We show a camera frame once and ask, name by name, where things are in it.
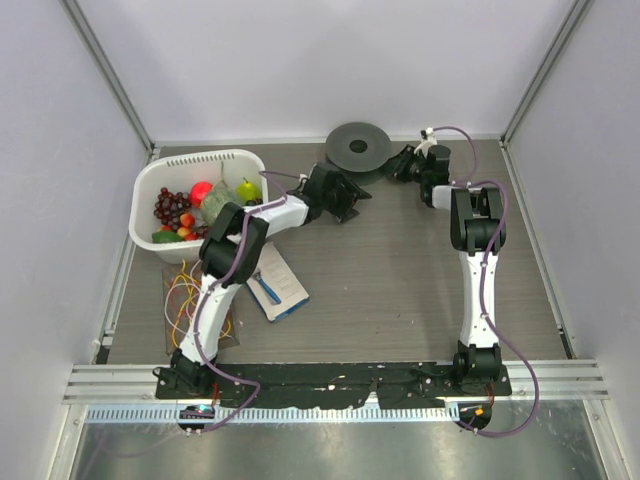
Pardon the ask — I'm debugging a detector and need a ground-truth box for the grey perforated cable spool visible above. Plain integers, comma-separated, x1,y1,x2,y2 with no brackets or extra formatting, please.
325,122,392,186

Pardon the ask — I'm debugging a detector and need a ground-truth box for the red cable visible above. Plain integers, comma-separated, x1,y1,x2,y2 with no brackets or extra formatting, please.
164,269,234,326

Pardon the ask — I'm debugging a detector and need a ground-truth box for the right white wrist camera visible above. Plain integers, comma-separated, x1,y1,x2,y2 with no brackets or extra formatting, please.
414,127,438,157

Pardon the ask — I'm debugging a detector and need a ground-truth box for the black mounting base plate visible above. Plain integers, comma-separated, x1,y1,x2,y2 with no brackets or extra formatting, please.
153,362,512,410

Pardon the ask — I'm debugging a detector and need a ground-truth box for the small peach fruit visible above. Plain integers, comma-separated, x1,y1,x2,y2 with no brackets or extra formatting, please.
158,213,198,241

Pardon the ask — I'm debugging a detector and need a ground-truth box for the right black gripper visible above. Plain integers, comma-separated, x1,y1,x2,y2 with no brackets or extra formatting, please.
377,145,428,185

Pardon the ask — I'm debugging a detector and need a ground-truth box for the razor in white box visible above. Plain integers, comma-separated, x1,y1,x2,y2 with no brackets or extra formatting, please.
246,242,310,323

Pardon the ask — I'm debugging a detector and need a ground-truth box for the aluminium rail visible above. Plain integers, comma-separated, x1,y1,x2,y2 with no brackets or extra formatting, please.
62,360,609,405

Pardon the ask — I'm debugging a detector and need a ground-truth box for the white plastic basket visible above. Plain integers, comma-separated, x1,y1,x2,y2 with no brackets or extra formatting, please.
129,149,269,264

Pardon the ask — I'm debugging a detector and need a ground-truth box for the green netted melon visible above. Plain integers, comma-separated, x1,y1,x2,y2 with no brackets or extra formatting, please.
200,184,243,226

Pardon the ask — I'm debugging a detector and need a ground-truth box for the red apple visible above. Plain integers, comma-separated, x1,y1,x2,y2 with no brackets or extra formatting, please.
189,181,214,208

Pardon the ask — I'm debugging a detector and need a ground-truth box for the white slotted cable duct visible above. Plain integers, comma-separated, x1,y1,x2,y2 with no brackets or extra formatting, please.
85,402,459,425

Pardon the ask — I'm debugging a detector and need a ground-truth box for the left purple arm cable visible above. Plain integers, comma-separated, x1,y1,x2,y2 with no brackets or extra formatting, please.
191,170,304,434

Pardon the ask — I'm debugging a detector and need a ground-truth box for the green leaf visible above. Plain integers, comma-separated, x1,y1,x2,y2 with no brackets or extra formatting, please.
152,230,183,244

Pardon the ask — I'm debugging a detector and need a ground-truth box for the clear tray of cables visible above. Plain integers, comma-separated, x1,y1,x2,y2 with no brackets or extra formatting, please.
160,264,242,354

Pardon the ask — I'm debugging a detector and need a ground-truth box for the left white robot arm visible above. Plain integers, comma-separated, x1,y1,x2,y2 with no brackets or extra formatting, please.
154,163,372,399

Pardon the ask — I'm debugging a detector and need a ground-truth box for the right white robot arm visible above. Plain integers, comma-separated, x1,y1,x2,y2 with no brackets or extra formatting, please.
382,145,506,395

